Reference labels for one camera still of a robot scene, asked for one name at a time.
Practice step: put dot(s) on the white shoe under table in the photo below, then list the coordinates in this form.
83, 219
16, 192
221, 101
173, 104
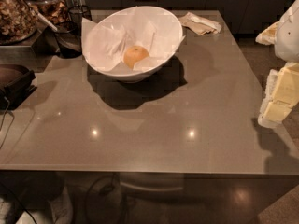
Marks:
60, 204

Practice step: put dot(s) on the orange fruit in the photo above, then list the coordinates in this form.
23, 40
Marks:
134, 54

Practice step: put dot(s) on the dark glass cup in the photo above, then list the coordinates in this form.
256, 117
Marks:
68, 39

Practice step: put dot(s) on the white bowl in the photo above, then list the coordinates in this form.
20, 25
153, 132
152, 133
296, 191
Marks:
137, 72

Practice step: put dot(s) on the crumpled beige napkin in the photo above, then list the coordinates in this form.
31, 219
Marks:
199, 25

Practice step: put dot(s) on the white paper in bowl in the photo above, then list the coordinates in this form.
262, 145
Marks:
106, 44

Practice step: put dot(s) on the black device at left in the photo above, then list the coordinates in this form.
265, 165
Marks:
15, 85

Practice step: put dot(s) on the large glass jar of snacks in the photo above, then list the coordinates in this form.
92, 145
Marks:
17, 21

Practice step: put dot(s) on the black wire holder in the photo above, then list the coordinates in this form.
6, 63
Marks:
77, 13

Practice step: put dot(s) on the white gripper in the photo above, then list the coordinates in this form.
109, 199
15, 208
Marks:
288, 36

